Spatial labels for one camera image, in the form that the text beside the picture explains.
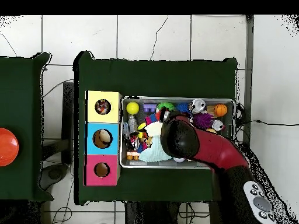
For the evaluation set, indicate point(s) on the cream knitted cloth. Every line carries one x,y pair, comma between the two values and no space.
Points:
154,128

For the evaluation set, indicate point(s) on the mint green cloth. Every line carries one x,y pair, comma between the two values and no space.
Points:
154,152

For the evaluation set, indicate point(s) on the white colourful patterned cloth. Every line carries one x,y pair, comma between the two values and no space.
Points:
102,106

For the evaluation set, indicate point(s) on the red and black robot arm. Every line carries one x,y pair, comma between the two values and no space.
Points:
210,149

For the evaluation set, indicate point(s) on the silver mesh bin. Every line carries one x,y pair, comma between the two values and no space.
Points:
140,164

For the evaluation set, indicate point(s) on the wooden box with three holes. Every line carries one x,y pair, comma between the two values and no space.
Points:
102,119

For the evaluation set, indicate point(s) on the purple toy block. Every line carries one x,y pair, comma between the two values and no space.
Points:
149,107

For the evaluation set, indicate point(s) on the yellow ball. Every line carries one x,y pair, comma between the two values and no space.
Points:
132,108

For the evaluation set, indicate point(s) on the green spiky ball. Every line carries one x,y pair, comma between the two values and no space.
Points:
167,105

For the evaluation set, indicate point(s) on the blue spiky ball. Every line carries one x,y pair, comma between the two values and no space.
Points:
183,106

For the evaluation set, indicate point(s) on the dark green table cloth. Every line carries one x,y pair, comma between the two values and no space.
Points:
151,77
21,93

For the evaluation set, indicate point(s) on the purple spiky toy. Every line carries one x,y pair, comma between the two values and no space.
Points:
202,120

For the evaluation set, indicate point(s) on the orange basketball toy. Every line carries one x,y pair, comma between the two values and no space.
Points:
220,109

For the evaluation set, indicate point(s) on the orange bowl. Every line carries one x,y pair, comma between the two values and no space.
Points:
7,147

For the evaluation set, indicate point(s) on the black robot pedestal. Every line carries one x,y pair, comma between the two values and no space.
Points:
149,214

